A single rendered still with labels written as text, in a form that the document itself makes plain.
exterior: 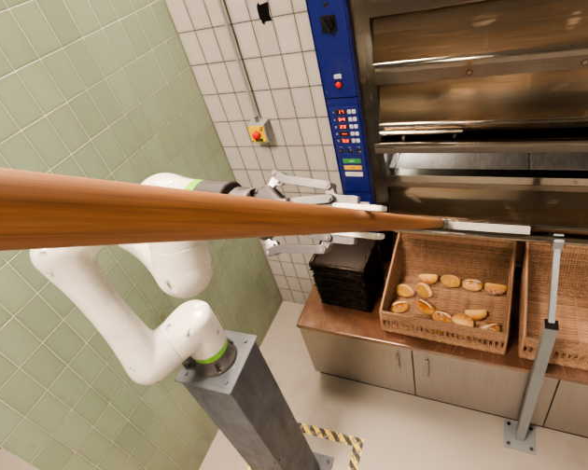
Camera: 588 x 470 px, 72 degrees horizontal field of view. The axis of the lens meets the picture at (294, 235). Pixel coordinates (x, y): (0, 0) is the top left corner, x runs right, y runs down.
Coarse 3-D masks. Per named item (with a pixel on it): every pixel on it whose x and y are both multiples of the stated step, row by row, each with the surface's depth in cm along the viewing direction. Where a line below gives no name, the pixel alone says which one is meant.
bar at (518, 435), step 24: (504, 240) 152; (528, 240) 147; (552, 240) 144; (576, 240) 141; (552, 288) 144; (552, 312) 144; (552, 336) 144; (528, 384) 172; (528, 408) 180; (504, 432) 206; (528, 432) 203
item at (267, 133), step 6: (252, 120) 201; (264, 120) 198; (246, 126) 199; (252, 126) 198; (258, 126) 196; (264, 126) 196; (270, 126) 201; (252, 132) 200; (264, 132) 198; (270, 132) 201; (252, 138) 203; (264, 138) 200; (270, 138) 202
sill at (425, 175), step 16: (400, 176) 194; (416, 176) 191; (432, 176) 188; (448, 176) 184; (464, 176) 181; (480, 176) 179; (496, 176) 176; (512, 176) 173; (528, 176) 171; (544, 176) 168; (560, 176) 166; (576, 176) 164
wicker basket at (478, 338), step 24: (408, 240) 214; (432, 240) 208; (456, 240) 202; (480, 240) 197; (408, 264) 221; (432, 264) 214; (456, 264) 208; (480, 264) 203; (504, 264) 197; (384, 288) 198; (432, 288) 212; (456, 288) 208; (384, 312) 191; (408, 312) 204; (456, 312) 198; (504, 312) 192; (432, 336) 188; (480, 336) 175; (504, 336) 169
